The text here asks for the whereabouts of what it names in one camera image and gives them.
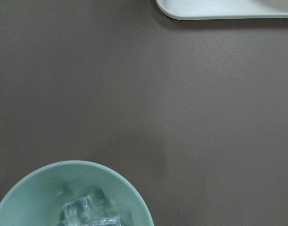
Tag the mint green bowl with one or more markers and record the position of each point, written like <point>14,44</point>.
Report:
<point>38,198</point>

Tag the clear ice cube lower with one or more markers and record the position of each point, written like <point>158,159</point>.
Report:
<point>108,221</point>

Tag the clear ice cube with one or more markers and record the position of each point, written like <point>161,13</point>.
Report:
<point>108,221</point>
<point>77,212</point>

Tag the clear ice cube upper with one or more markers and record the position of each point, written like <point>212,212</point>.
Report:
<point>77,212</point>

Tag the cream serving tray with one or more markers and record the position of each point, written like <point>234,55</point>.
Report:
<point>223,9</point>

